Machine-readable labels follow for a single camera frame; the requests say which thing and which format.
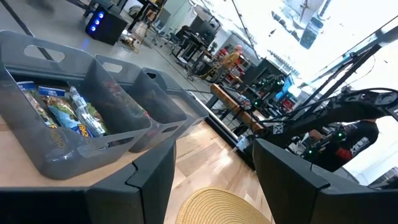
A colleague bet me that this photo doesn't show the person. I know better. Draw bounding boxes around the person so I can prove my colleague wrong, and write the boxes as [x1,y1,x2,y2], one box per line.
[307,119,381,173]
[214,44,245,83]

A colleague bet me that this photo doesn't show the black computer tower blue lights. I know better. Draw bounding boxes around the black computer tower blue lights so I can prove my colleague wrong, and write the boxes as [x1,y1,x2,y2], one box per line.
[85,6,128,47]

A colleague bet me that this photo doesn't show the round woven straw placemat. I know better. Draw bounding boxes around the round woven straw placemat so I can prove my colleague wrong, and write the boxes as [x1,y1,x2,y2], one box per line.
[175,186,274,224]

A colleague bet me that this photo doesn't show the granola bar blue wrapper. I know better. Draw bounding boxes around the granola bar blue wrapper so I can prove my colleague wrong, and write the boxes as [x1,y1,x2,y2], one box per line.
[38,86,93,138]
[17,80,58,129]
[68,86,108,138]

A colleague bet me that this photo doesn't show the wooden bench table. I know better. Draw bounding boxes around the wooden bench table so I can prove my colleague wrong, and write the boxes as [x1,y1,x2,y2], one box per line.
[210,83,265,134]

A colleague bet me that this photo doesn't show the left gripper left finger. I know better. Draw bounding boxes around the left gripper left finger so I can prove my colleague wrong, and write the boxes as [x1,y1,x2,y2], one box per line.
[0,138,177,224]

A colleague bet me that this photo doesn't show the black office chair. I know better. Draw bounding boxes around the black office chair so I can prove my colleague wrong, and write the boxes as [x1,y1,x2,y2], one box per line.
[169,24,200,55]

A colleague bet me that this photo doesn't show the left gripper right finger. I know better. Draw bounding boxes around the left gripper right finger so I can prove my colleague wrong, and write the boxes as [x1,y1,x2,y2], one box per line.
[252,138,398,224]

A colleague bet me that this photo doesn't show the grey plastic bin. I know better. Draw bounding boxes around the grey plastic bin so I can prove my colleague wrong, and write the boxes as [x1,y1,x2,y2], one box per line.
[0,30,152,180]
[95,54,188,153]
[142,67,210,139]

